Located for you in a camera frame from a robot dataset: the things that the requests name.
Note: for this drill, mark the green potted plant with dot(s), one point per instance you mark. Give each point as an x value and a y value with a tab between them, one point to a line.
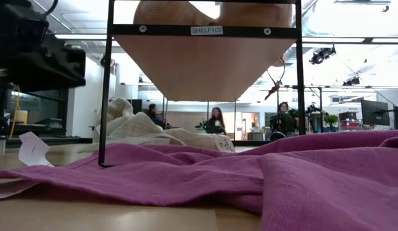
331	120

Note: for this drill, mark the red box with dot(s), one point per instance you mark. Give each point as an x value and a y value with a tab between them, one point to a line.
350	124

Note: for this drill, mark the white cloth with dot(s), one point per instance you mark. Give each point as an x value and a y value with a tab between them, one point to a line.
131	128

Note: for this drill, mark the yellow white container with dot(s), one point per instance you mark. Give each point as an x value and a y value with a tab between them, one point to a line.
21	116

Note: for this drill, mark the ceiling light strip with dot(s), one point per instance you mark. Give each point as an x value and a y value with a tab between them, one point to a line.
86	36

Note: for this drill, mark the purple cloth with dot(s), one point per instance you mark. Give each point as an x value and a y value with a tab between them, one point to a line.
218	179

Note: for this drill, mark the person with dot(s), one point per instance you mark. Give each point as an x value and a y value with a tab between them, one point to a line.
285	117
216	120
154	115

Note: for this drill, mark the black ceiling spotlight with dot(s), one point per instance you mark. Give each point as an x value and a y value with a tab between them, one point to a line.
322	54
351	81

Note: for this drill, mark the black table frame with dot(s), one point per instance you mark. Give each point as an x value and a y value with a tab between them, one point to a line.
41	140

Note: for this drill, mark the silver can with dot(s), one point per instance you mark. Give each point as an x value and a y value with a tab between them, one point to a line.
2	143

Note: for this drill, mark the black desktop device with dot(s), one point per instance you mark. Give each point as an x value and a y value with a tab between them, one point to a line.
49	123

